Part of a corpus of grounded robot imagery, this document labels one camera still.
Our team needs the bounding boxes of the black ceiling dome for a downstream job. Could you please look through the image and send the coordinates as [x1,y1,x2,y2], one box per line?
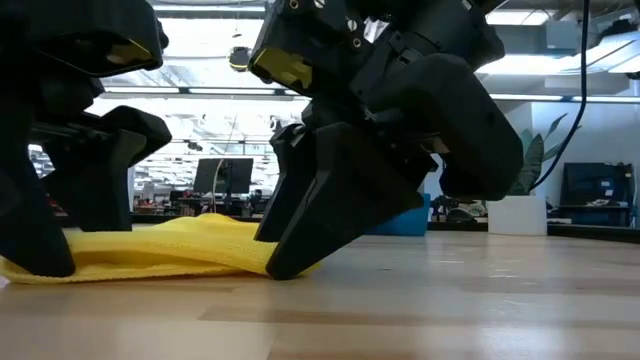
[228,45,253,74]

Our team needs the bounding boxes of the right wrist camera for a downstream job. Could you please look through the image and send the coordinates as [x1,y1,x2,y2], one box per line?
[248,0,376,99]

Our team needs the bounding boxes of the background monitor on stand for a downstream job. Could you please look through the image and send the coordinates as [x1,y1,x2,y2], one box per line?
[193,157,255,214]

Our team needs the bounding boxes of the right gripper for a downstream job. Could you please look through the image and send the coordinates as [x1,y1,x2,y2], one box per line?
[264,51,526,281]

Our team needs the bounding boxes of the dark background machinery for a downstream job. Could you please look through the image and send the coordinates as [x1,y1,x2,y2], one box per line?
[432,194,484,221]

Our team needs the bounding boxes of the black hanging cable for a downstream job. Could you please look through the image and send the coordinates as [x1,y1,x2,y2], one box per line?
[528,0,591,192]

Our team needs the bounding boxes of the green plant in white pot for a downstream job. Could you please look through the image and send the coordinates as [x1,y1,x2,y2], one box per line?
[487,113,584,237]

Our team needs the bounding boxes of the yellow microfiber towel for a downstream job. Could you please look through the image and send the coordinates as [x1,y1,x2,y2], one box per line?
[0,213,321,285]

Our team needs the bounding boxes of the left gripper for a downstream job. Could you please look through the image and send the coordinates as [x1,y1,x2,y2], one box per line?
[0,74,174,279]

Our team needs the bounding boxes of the black background cabinet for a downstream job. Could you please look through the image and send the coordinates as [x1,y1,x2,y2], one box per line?
[559,162,636,229]

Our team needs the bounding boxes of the long ceiling light strip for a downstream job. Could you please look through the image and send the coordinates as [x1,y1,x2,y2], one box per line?
[489,93,640,105]
[102,86,301,101]

